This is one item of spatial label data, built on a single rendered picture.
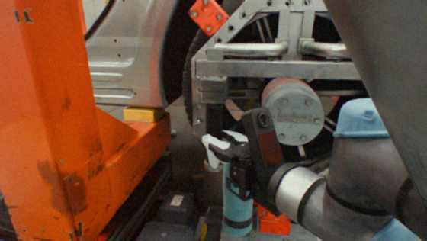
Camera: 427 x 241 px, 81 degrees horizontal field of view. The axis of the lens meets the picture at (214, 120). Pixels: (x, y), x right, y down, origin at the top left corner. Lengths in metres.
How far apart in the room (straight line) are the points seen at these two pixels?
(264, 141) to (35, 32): 0.44
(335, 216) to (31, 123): 0.54
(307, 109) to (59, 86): 0.52
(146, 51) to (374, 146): 0.85
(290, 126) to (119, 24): 0.75
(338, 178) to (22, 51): 0.53
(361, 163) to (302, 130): 0.33
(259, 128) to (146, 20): 0.70
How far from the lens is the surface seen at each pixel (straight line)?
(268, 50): 0.51
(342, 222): 0.33
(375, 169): 0.27
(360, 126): 0.28
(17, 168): 0.68
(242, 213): 0.74
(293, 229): 1.23
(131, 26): 1.04
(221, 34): 0.70
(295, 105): 0.57
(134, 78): 1.03
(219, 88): 0.49
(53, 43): 0.60
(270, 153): 0.41
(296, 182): 0.37
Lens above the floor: 1.04
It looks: 20 degrees down
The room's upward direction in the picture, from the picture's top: straight up
